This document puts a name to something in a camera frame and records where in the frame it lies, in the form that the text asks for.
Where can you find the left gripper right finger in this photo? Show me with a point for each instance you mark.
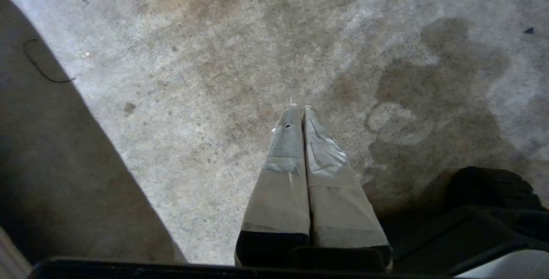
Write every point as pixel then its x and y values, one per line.
pixel 339 201

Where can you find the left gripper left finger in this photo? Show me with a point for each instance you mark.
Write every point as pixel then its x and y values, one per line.
pixel 281 193

